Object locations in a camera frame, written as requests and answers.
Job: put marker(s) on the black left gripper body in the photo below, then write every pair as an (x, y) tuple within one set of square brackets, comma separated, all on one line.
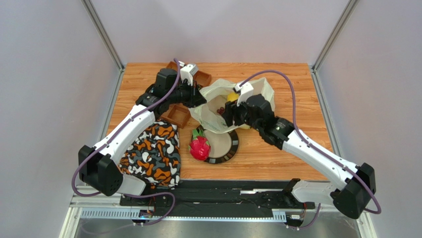
[(179, 94)]

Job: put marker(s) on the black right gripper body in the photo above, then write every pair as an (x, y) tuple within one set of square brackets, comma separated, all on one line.
[(233, 113)]

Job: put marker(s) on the translucent plastic bag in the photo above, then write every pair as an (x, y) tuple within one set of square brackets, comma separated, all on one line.
[(216, 95)]

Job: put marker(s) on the yellow lemon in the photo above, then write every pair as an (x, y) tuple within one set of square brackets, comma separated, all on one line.
[(232, 97)]

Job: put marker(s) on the dark red grape bunch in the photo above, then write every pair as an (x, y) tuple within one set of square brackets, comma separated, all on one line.
[(221, 110)]

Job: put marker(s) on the red dragon fruit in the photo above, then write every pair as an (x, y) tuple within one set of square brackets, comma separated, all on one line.
[(199, 147)]

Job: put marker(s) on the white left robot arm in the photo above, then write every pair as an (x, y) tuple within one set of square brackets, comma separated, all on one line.
[(98, 164)]

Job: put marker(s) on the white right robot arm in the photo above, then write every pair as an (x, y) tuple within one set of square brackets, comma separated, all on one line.
[(350, 187)]

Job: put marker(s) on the wooden compartment tray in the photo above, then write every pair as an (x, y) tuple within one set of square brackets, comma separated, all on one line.
[(178, 114)]

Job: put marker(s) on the black round plate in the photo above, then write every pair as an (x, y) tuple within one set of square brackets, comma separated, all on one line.
[(224, 146)]

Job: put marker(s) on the camouflage patterned cloth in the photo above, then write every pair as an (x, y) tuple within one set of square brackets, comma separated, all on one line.
[(154, 155)]

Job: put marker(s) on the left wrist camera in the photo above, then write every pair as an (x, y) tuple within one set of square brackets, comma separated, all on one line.
[(187, 72)]

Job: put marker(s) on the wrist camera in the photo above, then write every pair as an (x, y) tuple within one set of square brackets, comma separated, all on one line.
[(244, 90), (187, 72)]

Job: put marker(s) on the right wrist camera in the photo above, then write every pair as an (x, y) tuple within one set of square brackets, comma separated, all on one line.
[(244, 90)]

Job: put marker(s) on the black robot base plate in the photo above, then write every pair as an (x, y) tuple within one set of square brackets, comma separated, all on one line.
[(223, 199)]

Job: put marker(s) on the aluminium frame rail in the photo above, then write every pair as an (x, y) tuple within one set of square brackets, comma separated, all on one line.
[(103, 216)]

